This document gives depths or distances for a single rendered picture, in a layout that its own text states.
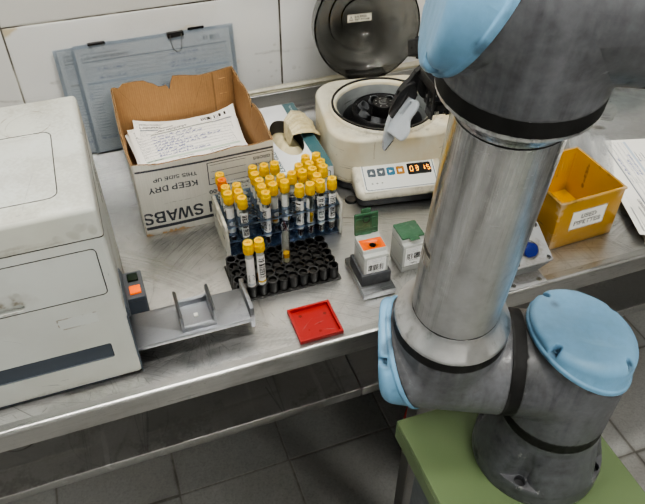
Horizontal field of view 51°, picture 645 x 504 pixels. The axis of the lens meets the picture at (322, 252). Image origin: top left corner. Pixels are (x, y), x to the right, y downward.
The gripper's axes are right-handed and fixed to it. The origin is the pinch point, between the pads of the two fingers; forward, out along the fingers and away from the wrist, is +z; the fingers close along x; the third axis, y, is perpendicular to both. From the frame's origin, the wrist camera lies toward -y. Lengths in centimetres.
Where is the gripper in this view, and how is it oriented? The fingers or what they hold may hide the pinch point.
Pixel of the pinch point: (428, 144)
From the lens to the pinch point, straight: 107.7
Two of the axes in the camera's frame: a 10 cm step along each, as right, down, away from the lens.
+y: 2.2, 6.5, -7.3
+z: -0.3, 7.5, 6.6
